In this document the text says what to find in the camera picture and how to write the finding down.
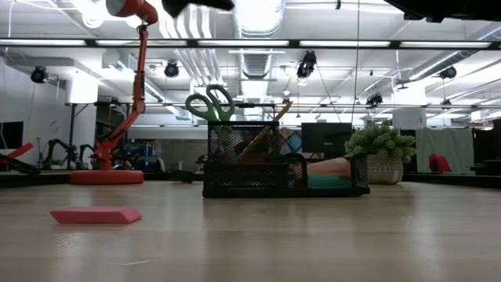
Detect green potted succulent plant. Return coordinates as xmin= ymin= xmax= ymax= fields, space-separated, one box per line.
xmin=344 ymin=119 xmax=417 ymax=186

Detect red chair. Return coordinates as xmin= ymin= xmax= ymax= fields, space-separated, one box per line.
xmin=428 ymin=153 xmax=452 ymax=175

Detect black monitor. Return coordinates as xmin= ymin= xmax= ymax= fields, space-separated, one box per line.
xmin=0 ymin=121 xmax=24 ymax=150
xmin=301 ymin=122 xmax=354 ymax=160

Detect red background object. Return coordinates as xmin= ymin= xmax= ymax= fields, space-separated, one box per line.
xmin=0 ymin=142 xmax=35 ymax=162

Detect green-handled scissors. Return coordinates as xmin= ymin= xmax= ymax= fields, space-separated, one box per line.
xmin=184 ymin=84 xmax=236 ymax=125

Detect pink eraser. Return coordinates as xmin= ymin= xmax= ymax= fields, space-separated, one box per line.
xmin=49 ymin=206 xmax=143 ymax=226

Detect black overhead crossbar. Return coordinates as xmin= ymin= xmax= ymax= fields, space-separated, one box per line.
xmin=0 ymin=38 xmax=501 ymax=51

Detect red desk lamp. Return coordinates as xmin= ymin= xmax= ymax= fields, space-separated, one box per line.
xmin=70 ymin=0 xmax=160 ymax=186

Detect colourful poster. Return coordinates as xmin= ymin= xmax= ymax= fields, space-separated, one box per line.
xmin=278 ymin=128 xmax=305 ymax=160

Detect pink sticky note pad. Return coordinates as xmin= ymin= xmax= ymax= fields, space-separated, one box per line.
xmin=306 ymin=157 xmax=353 ymax=190

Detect black mesh desk organizer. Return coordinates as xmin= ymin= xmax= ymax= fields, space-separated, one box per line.
xmin=203 ymin=120 xmax=371 ymax=199

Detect black hanging spotlight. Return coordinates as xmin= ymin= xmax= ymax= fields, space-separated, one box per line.
xmin=438 ymin=65 xmax=458 ymax=81
xmin=365 ymin=92 xmax=384 ymax=109
xmin=30 ymin=65 xmax=49 ymax=85
xmin=163 ymin=60 xmax=180 ymax=79
xmin=295 ymin=49 xmax=318 ymax=79

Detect black aluminium table frame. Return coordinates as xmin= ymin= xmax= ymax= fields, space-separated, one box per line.
xmin=0 ymin=170 xmax=501 ymax=190

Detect green partition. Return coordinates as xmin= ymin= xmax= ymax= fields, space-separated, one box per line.
xmin=415 ymin=127 xmax=477 ymax=175

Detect blue barrels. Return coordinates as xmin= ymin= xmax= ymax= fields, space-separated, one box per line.
xmin=136 ymin=141 xmax=162 ymax=173

